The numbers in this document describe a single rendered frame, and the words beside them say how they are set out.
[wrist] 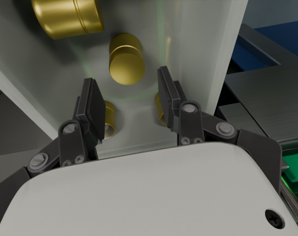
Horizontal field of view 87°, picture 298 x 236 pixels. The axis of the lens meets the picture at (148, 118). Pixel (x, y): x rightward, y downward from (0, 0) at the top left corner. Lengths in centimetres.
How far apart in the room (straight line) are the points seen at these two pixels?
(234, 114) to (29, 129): 74
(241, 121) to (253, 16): 31
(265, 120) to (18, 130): 81
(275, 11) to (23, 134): 88
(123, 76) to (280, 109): 19
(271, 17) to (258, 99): 30
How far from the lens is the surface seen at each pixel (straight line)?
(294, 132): 22
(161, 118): 22
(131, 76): 16
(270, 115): 23
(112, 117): 22
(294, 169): 22
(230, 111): 22
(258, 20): 49
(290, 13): 54
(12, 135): 83
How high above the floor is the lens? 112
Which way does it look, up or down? 41 degrees down
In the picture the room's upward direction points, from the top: 169 degrees clockwise
